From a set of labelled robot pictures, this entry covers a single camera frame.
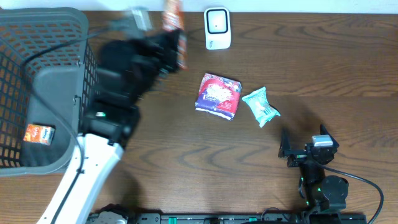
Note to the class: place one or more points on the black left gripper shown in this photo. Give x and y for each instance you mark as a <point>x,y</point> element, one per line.
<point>168,52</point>

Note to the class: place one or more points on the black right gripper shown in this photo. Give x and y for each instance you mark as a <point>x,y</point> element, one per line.
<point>297,156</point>

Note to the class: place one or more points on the orange brown chocolate bar wrapper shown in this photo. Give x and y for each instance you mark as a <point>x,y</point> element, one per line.
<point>172,19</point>

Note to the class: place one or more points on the teal snack packet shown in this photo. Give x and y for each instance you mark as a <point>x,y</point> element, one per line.
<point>260,107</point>

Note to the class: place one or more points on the red purple snack bag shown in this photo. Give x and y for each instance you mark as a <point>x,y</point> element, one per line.
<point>218,96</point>

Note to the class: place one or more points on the small orange snack pack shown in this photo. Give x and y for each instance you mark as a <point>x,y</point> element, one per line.
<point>39,134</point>

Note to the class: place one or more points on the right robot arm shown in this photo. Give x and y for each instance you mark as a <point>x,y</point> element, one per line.
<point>325,195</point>

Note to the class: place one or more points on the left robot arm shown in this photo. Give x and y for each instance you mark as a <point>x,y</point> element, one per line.
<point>127,69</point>

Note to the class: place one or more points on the grey plastic mesh basket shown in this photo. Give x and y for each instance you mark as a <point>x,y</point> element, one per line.
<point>47,49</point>

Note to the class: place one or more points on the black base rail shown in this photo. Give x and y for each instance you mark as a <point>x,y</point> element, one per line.
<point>273,217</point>

